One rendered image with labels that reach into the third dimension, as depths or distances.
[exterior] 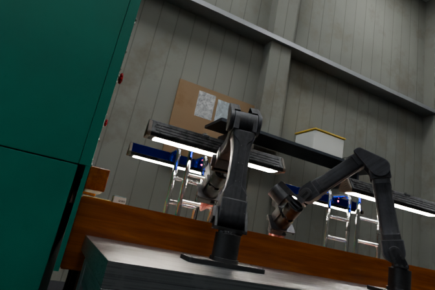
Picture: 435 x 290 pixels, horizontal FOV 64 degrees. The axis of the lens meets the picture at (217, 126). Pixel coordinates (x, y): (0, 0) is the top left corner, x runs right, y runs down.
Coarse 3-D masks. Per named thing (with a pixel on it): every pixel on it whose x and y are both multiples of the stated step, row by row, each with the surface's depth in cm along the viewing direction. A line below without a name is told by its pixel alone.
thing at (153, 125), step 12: (156, 120) 138; (156, 132) 133; (168, 132) 136; (180, 132) 138; (192, 132) 141; (192, 144) 137; (204, 144) 139; (216, 144) 142; (252, 156) 147; (264, 156) 150; (276, 156) 154; (276, 168) 149
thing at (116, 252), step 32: (96, 256) 64; (128, 256) 63; (160, 256) 74; (128, 288) 54; (160, 288) 56; (192, 288) 58; (224, 288) 60; (256, 288) 63; (288, 288) 66; (320, 288) 77; (352, 288) 94
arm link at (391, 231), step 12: (372, 180) 115; (384, 180) 113; (384, 192) 112; (384, 204) 111; (384, 216) 110; (396, 216) 110; (384, 228) 109; (396, 228) 108; (384, 240) 107; (396, 240) 106; (384, 252) 106
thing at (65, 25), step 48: (0, 0) 91; (48, 0) 96; (96, 0) 101; (0, 48) 89; (48, 48) 93; (96, 48) 98; (0, 96) 86; (48, 96) 91; (96, 96) 95; (0, 144) 84; (48, 144) 88; (96, 144) 92
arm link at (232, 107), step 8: (232, 104) 103; (232, 112) 96; (256, 112) 102; (232, 120) 95; (256, 136) 98; (224, 144) 114; (224, 152) 113; (216, 160) 118; (224, 160) 115; (224, 168) 118
